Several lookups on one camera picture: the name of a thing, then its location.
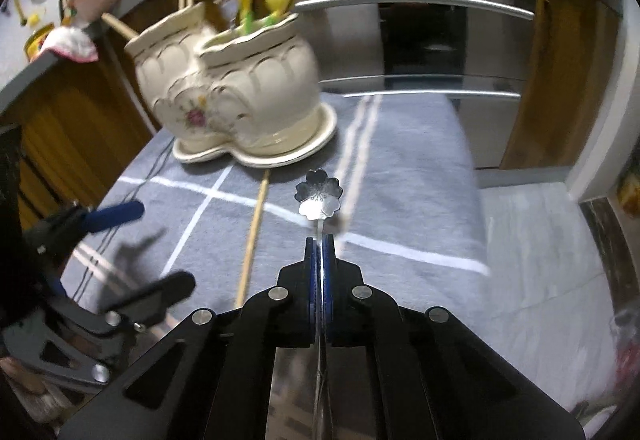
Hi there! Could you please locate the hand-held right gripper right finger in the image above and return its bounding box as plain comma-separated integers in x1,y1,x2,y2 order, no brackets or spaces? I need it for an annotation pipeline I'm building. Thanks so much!
322,235,585,440

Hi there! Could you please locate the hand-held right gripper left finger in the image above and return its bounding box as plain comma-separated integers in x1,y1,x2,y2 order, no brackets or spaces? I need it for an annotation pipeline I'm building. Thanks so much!
57,240,317,440

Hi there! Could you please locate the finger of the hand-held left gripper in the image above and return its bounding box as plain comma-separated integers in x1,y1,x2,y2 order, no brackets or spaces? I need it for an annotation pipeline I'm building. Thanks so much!
27,200,147,271
100,271,197,330

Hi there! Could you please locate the silver flower-shaped spoon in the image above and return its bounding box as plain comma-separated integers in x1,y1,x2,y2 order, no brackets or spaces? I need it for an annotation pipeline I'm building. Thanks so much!
293,168,345,440

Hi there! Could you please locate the cream floral ceramic utensil holder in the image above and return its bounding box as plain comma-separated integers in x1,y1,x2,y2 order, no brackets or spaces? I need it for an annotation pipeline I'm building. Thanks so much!
124,2,321,156

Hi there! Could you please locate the grey striped table cloth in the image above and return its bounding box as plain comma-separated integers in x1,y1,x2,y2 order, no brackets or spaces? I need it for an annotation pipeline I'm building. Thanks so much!
60,90,493,440

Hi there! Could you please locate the cream ceramic saucer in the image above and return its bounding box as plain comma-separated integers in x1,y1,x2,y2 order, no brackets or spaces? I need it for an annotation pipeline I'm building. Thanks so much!
172,102,339,169

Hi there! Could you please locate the white pink rag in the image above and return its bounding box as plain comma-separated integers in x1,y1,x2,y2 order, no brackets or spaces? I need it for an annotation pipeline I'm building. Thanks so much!
39,22,102,64

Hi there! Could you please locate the stainless steel built-in oven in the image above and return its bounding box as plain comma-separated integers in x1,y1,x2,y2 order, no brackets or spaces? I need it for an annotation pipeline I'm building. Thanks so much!
264,0,539,171

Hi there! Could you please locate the silver oven handle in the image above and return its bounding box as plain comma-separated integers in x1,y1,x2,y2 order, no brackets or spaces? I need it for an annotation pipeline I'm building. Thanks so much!
319,74,522,100
294,0,532,22

